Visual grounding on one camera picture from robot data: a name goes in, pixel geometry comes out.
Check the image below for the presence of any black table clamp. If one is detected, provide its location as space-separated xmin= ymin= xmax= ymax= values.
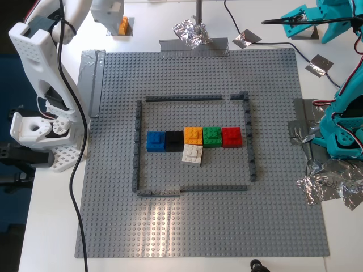
xmin=0 ymin=105 xmax=54 ymax=195

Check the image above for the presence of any black teal-arm camera cable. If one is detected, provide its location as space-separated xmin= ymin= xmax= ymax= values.
xmin=261 ymin=14 xmax=363 ymax=54

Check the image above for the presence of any blue lego cube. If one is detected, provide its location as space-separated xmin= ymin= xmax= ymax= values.
xmin=146 ymin=131 xmax=166 ymax=153

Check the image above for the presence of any black lego cube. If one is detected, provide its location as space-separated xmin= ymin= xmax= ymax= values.
xmin=165 ymin=130 xmax=185 ymax=152

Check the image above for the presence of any wide grey duct tape strip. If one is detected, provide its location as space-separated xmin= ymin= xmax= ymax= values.
xmin=159 ymin=37 xmax=230 ymax=59

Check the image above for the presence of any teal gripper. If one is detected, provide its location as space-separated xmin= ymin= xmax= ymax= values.
xmin=316 ymin=0 xmax=355 ymax=44

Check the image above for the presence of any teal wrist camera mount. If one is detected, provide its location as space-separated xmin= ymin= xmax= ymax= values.
xmin=282 ymin=5 xmax=322 ymax=40

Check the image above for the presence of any red lego cube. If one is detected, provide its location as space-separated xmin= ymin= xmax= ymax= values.
xmin=222 ymin=126 xmax=243 ymax=149

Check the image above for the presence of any large crumpled foil sheet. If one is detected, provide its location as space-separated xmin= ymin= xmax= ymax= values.
xmin=296 ymin=158 xmax=363 ymax=211

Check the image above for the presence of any black cable on table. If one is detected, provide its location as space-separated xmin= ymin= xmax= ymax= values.
xmin=223 ymin=0 xmax=341 ymax=88

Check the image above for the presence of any short dark grey brick wall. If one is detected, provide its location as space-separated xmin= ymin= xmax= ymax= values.
xmin=136 ymin=188 xmax=182 ymax=197

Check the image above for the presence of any long grey duct tape strip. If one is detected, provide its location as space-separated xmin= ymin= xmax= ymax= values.
xmin=77 ymin=50 xmax=107 ymax=118

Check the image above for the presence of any black white-arm camera cable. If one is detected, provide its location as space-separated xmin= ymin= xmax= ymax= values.
xmin=58 ymin=0 xmax=89 ymax=272

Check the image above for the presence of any green lego cube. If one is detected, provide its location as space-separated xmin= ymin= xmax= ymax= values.
xmin=202 ymin=126 xmax=223 ymax=148

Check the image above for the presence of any foil tape piece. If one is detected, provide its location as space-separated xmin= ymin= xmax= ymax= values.
xmin=232 ymin=28 xmax=261 ymax=49
xmin=305 ymin=54 xmax=334 ymax=77

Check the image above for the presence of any crumpled foil around pole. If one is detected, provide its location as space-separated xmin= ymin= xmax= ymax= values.
xmin=172 ymin=15 xmax=214 ymax=50

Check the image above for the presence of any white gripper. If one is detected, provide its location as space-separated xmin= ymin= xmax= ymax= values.
xmin=90 ymin=0 xmax=125 ymax=36

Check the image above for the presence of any grey lego baseplate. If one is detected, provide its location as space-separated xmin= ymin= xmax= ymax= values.
xmin=74 ymin=48 xmax=331 ymax=259

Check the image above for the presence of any metal camera pole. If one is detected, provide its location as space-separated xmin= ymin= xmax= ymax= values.
xmin=195 ymin=0 xmax=204 ymax=29

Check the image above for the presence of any white lego cube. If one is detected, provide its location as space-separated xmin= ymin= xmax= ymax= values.
xmin=294 ymin=24 xmax=320 ymax=40
xmin=182 ymin=143 xmax=205 ymax=167

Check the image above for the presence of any orange lego cube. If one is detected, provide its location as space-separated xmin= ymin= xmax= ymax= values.
xmin=183 ymin=126 xmax=204 ymax=146
xmin=119 ymin=16 xmax=130 ymax=35

